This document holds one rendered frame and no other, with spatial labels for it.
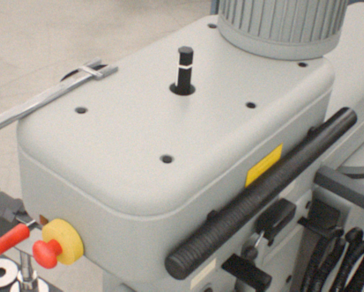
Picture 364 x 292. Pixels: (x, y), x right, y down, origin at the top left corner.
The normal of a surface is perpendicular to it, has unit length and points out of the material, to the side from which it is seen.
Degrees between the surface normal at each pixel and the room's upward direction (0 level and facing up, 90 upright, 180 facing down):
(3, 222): 96
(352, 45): 0
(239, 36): 90
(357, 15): 0
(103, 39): 0
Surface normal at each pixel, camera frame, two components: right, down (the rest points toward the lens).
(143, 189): 0.07, -0.44
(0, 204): 0.25, -0.63
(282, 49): -0.04, 0.60
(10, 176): 0.07, -0.80
